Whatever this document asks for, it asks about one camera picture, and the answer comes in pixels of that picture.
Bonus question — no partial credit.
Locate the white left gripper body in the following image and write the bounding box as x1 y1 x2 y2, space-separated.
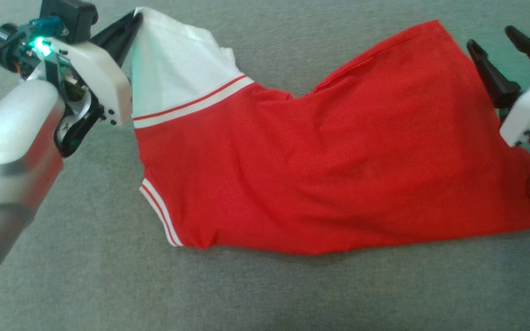
0 17 133 127

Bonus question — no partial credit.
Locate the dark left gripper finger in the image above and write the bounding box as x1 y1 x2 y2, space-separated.
105 12 144 66
90 11 140 54

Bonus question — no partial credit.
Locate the red and white shirt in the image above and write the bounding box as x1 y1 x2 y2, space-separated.
131 6 530 256

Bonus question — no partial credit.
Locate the large grey sofa seat cushion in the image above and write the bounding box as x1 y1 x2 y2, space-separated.
0 0 530 331

